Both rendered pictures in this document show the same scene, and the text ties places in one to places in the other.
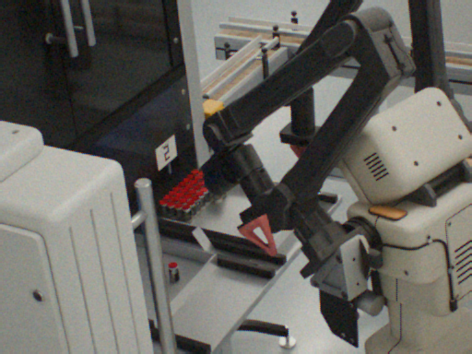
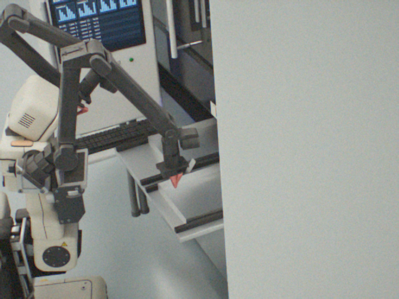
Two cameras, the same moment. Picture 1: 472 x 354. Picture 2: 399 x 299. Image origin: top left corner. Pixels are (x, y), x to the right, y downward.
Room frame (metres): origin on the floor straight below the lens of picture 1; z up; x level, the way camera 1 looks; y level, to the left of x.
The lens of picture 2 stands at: (3.33, -1.91, 2.51)
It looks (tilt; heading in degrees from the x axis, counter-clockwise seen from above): 32 degrees down; 125
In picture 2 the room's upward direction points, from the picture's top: 5 degrees counter-clockwise
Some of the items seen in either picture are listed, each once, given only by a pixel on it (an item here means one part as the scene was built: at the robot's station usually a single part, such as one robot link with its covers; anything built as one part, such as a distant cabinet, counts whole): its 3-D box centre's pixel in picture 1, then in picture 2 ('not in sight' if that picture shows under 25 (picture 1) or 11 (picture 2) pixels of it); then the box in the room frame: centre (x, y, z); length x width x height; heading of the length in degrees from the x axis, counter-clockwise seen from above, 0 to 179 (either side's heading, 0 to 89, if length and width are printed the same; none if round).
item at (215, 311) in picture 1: (191, 251); (200, 172); (1.93, 0.11, 0.87); 0.70 x 0.48 x 0.02; 147
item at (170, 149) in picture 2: (300, 99); (171, 144); (2.03, -0.19, 1.19); 0.07 x 0.06 x 0.07; 44
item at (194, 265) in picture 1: (124, 274); (198, 142); (1.83, 0.26, 0.90); 0.34 x 0.26 x 0.04; 57
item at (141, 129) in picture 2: not in sight; (117, 136); (1.39, 0.26, 0.82); 0.40 x 0.14 x 0.02; 57
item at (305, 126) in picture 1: (302, 123); (171, 159); (2.02, -0.19, 1.13); 0.10 x 0.07 x 0.07; 57
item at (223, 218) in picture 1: (233, 207); (212, 190); (2.06, 0.00, 0.90); 0.34 x 0.26 x 0.04; 58
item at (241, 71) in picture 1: (218, 90); not in sight; (2.70, 0.00, 0.92); 0.69 x 0.16 x 0.16; 147
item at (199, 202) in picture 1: (203, 198); not in sight; (2.11, 0.07, 0.90); 0.18 x 0.02 x 0.05; 148
